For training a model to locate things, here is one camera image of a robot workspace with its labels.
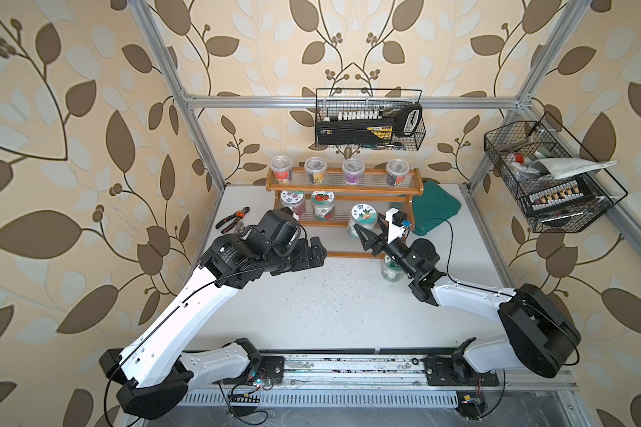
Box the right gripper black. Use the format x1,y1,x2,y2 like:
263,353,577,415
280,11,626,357
359,212,418,280

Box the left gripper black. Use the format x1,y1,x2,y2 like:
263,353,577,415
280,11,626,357
265,237,332,276

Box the carrot label seed jar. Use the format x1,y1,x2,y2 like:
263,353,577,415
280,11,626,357
347,203,379,239

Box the wooden two-tier shelf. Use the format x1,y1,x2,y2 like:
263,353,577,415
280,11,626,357
265,167,424,259

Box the grass label seed jar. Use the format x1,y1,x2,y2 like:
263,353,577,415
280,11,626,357
380,255,405,283

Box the flower label seed jar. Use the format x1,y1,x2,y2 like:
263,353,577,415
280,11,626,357
281,190,306,219

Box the tomato label seed jar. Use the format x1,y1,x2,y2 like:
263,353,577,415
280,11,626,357
311,190,336,221

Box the clear seed jar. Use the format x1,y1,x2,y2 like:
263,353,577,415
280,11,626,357
304,157,328,185
386,159,411,187
342,158,365,186
270,155,293,184

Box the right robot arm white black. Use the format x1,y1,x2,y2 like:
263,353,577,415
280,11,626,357
354,224,582,378

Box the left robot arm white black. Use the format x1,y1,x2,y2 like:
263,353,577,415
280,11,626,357
99,208,328,420

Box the orange black pliers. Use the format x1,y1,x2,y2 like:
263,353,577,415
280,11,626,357
215,206,250,234

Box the green plastic tool case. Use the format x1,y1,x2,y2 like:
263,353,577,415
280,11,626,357
412,181,461,237

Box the black yellow tool in basket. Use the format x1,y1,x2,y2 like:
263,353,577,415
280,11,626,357
315,103,426,151

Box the white paper in basket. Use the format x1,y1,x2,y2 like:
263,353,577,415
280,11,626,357
529,158,617,180

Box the paint tube set box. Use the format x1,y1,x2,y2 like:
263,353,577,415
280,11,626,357
527,179,595,215

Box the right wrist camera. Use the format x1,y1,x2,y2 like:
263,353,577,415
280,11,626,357
385,208,411,243

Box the back black wire basket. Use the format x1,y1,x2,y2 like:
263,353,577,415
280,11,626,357
313,86,426,151

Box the black wire basket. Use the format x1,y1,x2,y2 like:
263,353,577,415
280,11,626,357
484,112,629,234
313,86,426,151

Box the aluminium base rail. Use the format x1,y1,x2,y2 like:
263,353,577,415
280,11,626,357
178,349,577,395

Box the right black wire basket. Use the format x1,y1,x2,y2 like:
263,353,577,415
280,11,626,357
484,112,629,234

